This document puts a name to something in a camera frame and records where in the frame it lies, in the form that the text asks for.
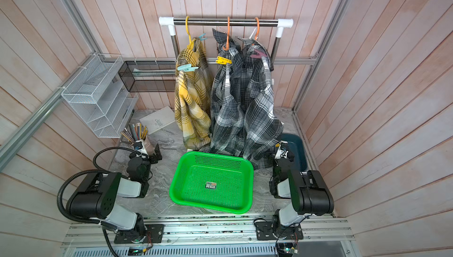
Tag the orange hanger left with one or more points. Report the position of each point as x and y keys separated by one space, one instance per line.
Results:
x=227 y=34

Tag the grey plaid shirt right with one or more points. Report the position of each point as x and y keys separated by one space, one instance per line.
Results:
x=262 y=127

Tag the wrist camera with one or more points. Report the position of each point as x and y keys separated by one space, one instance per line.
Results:
x=281 y=152
x=140 y=147

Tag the aluminium front rail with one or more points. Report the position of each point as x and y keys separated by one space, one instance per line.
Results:
x=216 y=229

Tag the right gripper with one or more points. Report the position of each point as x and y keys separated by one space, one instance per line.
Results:
x=292 y=158

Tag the orange hanger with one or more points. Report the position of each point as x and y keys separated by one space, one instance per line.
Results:
x=256 y=31
x=227 y=34

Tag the yellow plastic hanger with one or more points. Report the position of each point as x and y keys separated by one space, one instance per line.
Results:
x=187 y=29

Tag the white wire shelf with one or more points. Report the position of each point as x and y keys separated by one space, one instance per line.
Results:
x=99 y=97

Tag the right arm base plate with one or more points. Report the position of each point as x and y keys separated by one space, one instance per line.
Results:
x=266 y=230

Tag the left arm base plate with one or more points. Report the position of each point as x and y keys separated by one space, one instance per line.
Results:
x=141 y=234

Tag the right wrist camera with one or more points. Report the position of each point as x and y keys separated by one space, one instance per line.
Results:
x=281 y=152

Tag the black mesh shelf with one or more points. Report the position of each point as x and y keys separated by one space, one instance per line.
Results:
x=148 y=76

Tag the pink clothespin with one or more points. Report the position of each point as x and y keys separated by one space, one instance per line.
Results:
x=258 y=54

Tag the yellow clothespin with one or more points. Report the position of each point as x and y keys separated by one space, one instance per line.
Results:
x=223 y=61

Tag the green plastic basket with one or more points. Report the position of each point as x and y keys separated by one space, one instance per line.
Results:
x=213 y=181

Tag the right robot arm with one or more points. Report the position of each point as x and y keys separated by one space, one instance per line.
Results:
x=307 y=191

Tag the pink pencil cup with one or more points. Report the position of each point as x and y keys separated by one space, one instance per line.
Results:
x=135 y=132

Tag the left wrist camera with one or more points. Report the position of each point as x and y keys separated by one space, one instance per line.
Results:
x=140 y=147

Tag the grey plaid shirt left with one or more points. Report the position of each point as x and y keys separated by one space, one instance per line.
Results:
x=227 y=112

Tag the dark teal tray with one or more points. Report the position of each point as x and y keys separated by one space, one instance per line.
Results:
x=296 y=147

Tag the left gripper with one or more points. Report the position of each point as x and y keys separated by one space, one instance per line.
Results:
x=154 y=160

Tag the yellow plaid shirt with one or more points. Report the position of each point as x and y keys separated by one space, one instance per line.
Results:
x=192 y=97

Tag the orange hanger right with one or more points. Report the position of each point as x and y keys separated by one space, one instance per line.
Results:
x=256 y=31

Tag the grey plaid shirt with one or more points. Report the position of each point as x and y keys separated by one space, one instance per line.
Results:
x=262 y=127
x=227 y=112

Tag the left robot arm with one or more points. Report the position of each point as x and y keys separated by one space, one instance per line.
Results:
x=89 y=196

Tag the metal clothes rack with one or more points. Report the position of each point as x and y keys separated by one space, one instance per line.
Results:
x=280 y=24

